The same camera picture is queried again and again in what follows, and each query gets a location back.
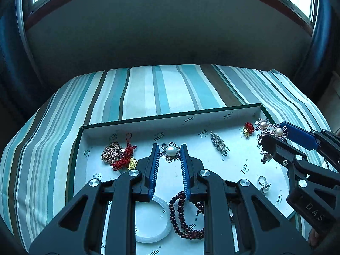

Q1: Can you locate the small red knot gold charm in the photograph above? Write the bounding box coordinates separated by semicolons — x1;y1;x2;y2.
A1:
240;122;255;138

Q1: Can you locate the green box with printed lining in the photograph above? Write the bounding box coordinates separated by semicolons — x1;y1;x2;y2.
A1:
68;103;332;255

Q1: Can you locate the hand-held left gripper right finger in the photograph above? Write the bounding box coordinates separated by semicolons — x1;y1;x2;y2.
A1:
181;143;315;255

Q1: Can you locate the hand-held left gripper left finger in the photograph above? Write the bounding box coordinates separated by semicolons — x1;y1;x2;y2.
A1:
29;143;160;255

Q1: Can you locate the blue curtain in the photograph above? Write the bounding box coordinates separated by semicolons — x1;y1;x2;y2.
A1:
0;5;31;93
303;0;340;85

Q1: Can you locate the dark red bead necklace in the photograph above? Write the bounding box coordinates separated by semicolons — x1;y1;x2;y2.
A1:
169;191;206;241

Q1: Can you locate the red cord gold ingot charm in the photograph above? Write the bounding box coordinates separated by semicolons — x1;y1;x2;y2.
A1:
111;133;139;171

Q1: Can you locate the beige cabinet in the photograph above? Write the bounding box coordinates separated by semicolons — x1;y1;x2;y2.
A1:
317;70;340;136

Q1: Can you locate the pearl flower brooch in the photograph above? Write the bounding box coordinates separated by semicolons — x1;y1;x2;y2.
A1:
160;143;182;163

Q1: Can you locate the rhinestone leaf brooch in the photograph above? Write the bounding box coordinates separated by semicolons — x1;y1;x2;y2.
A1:
210;131;229;155

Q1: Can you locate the person's right hand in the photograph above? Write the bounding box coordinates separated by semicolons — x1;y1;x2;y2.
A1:
309;229;324;248

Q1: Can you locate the silver pearl ring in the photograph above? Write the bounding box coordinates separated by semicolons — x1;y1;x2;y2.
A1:
257;176;271;193

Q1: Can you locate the striped bed sheet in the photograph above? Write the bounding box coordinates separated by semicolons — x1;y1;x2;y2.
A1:
0;64;340;255

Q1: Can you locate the white jade bangle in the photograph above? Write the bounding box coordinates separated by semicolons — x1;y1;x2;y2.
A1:
134;195;170;243

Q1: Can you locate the gold chain with clasp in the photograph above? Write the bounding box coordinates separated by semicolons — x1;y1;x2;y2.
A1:
101;142;125;164

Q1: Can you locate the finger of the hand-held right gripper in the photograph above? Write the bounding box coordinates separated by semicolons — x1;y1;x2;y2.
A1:
280;121;340;166
262;134;340;192

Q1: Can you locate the pearl cluster brooch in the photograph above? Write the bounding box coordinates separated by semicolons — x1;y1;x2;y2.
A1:
254;118;289;164

